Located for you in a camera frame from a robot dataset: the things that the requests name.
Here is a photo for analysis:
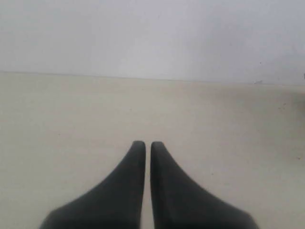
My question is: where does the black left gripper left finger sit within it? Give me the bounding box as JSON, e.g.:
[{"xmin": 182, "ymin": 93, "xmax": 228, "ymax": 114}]
[{"xmin": 40, "ymin": 141, "xmax": 146, "ymax": 229}]

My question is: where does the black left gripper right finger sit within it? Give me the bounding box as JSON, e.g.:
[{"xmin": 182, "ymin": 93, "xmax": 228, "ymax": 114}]
[{"xmin": 150, "ymin": 142, "xmax": 258, "ymax": 229}]

